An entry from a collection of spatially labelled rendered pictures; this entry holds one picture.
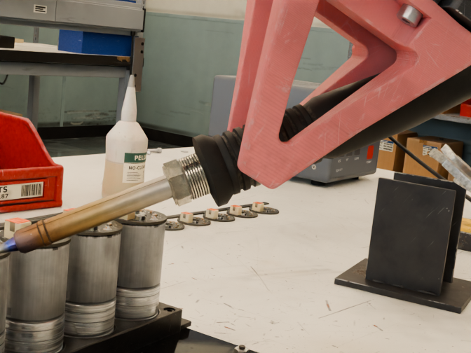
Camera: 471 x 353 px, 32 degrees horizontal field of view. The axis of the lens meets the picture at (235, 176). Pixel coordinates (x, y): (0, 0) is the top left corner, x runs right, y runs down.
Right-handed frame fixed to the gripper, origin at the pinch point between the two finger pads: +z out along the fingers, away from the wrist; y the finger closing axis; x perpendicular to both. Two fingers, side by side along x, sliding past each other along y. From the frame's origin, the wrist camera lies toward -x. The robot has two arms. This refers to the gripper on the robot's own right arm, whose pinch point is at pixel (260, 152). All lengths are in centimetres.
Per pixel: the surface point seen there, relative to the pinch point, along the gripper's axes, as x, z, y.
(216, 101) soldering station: 10, -1, -58
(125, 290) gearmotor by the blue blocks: 0.0, 7.7, -5.5
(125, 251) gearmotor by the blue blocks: -0.9, 6.3, -5.5
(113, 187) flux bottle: 2.4, 9.0, -37.3
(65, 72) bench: 4, 19, -311
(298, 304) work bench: 10.6, 6.0, -14.1
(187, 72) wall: 91, -15, -592
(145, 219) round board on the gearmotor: -0.8, 4.9, -5.8
